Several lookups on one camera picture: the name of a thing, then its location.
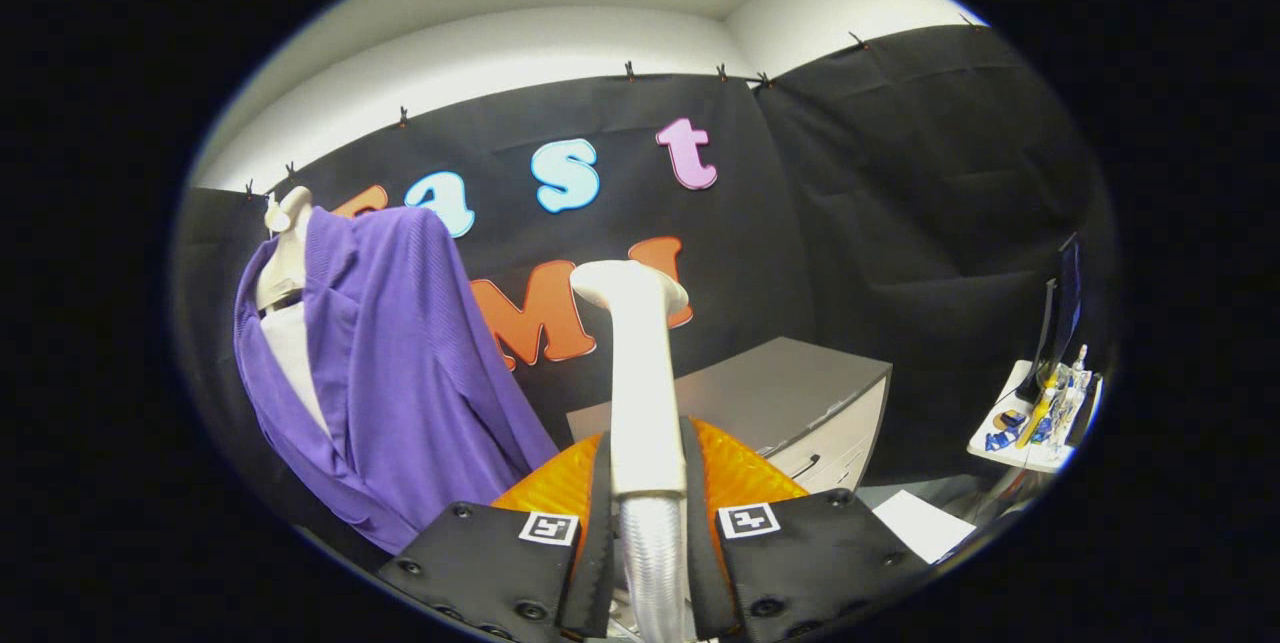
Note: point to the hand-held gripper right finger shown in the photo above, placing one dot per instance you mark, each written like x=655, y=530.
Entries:
x=700, y=563

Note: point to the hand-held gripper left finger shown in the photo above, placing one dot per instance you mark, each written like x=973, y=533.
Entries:
x=598, y=543

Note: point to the grey cabinet with dark top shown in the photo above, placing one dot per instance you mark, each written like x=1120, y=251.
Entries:
x=780, y=393

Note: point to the white paper sheet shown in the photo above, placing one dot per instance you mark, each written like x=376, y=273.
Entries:
x=920, y=523

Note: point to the blue small packet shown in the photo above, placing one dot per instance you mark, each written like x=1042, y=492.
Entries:
x=1003, y=438

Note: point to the white mannequin torso form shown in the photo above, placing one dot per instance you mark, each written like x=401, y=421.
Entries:
x=295, y=353

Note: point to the small white side table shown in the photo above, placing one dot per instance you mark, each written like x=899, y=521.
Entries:
x=1012, y=385

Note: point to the yellow bottle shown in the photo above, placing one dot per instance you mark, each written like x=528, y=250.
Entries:
x=1035, y=421

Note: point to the black backdrop cloth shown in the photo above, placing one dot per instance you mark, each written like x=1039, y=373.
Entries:
x=850, y=223

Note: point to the cluster of clear bottles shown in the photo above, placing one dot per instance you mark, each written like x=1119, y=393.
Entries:
x=1070, y=398

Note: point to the black computer monitor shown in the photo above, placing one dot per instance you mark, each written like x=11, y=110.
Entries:
x=1070, y=303

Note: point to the row of black cloth clips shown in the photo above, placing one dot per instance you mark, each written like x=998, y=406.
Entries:
x=629, y=70

